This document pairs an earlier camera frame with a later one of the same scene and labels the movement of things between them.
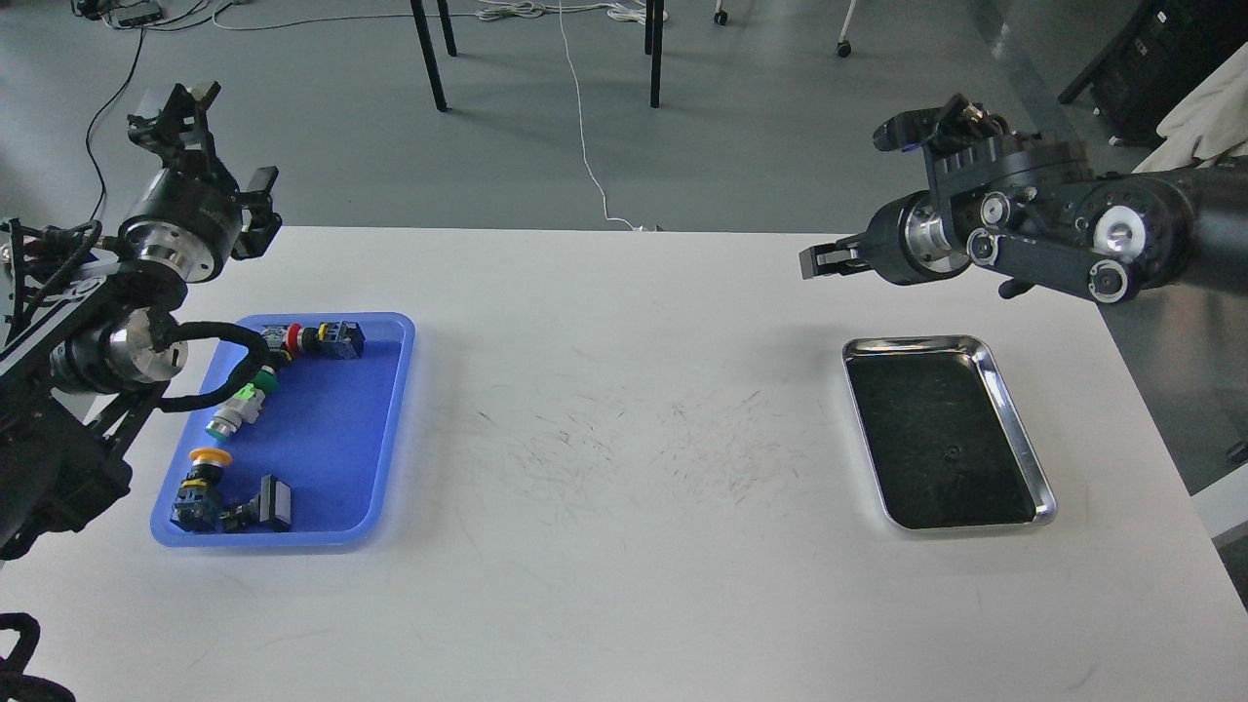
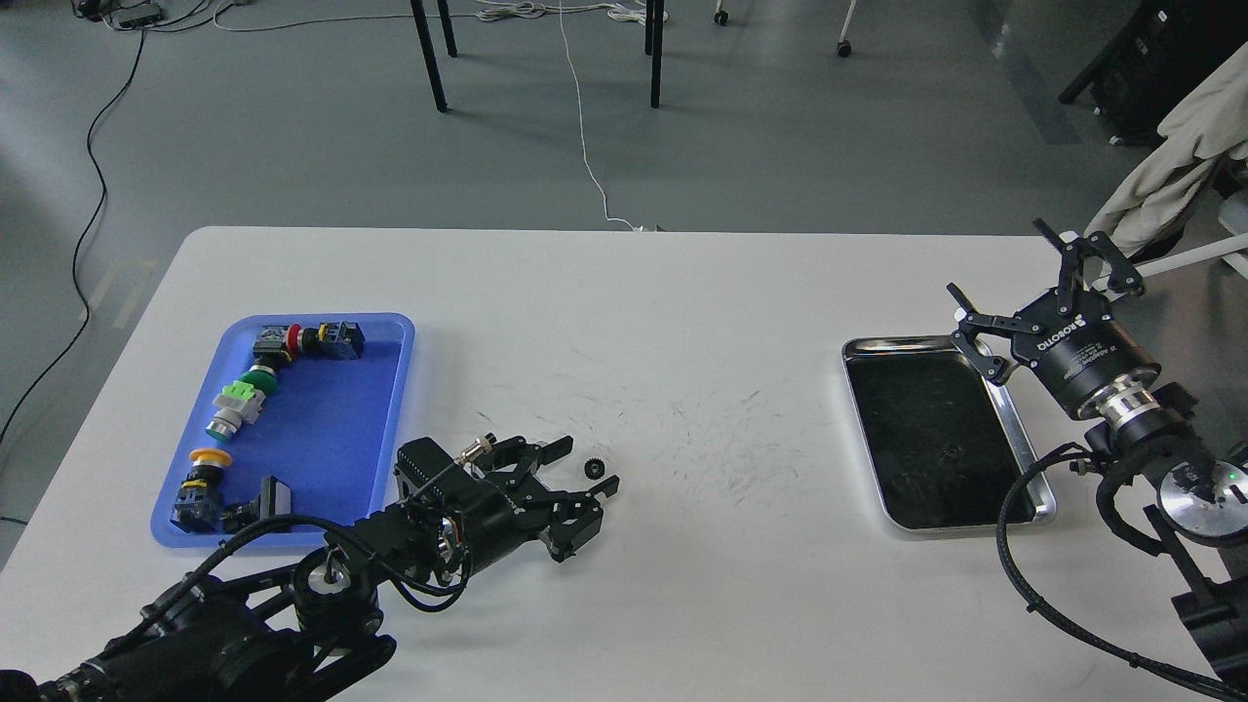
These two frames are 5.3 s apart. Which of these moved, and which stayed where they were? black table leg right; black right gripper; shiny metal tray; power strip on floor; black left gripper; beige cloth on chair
Moved: black right gripper; black left gripper
Stayed: shiny metal tray; power strip on floor; black table leg right; beige cloth on chair
